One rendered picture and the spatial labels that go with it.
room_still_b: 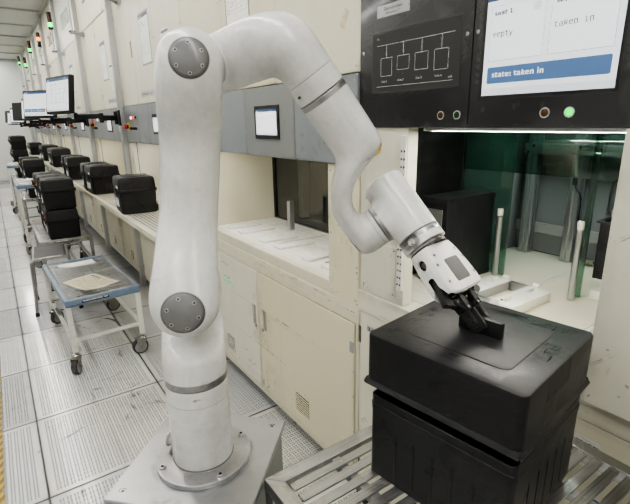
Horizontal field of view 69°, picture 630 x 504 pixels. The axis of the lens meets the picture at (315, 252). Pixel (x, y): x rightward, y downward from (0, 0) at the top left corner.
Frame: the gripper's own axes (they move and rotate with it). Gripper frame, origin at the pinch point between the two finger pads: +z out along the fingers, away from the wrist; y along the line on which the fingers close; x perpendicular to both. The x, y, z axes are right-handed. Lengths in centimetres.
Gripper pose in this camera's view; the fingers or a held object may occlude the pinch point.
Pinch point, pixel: (477, 318)
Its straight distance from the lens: 86.7
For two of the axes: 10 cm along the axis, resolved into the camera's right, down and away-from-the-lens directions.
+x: -4.7, 5.4, 6.9
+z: 4.9, 8.2, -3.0
